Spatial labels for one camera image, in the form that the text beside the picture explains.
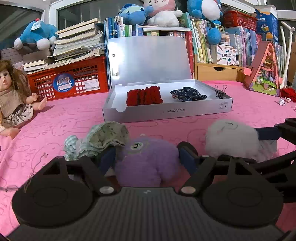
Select white open storage box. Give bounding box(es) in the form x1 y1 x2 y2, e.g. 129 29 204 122
102 36 233 123

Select red knitted item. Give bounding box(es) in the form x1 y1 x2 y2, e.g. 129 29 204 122
126 86 163 106

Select blue plush toy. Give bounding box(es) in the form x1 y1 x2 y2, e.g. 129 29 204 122
118 4 154 25
14 19 58 51

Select blue plush toy middle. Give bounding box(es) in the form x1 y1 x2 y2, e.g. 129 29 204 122
118 4 154 25

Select stack of books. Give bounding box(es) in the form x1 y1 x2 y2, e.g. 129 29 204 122
23 18 105 73

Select blue plush toy left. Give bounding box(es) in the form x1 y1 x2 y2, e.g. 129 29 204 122
14 19 58 51

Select row of books right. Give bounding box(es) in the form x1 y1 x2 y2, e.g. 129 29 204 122
179 12 284 77

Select white fluffy plush toy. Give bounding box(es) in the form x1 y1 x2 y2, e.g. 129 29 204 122
205 120 278 162

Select red plastic crate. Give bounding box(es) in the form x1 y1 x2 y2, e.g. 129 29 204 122
27 56 109 101

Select blue white plush right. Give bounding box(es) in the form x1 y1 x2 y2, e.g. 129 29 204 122
187 0 223 45

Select red fabric item right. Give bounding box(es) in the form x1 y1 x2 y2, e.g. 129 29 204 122
280 88 296 103

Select blue carton box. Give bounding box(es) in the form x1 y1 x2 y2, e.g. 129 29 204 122
255 5 278 42

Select white patterned small box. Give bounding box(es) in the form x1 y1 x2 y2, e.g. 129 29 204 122
211 44 236 66

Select green checked cloth garment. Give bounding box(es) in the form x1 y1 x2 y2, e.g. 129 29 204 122
63 121 130 161

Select pink white rabbit plush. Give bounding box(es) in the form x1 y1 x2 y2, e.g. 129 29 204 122
142 0 183 27

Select pink triangular toy house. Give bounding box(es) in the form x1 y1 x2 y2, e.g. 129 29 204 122
243 41 280 97

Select red basket on books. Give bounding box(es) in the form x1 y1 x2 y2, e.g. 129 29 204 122
223 10 257 31

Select small white paper scrap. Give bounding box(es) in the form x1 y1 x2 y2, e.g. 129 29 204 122
277 98 286 106

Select white pipe stand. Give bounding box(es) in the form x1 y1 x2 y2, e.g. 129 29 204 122
280 21 295 89

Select row of upright books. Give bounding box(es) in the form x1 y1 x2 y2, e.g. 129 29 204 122
104 16 194 76

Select dark blue patterned cloth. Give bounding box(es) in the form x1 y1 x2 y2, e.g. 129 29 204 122
170 87 207 101

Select wooden drawer box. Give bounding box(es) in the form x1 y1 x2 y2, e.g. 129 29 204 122
194 55 244 82

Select brown haired doll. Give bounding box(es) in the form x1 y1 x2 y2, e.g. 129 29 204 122
1 60 47 139

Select black binder clips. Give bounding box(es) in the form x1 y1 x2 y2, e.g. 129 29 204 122
214 84 227 99

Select purple fluffy plush toy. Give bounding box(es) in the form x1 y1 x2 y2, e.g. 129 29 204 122
114 136 181 187

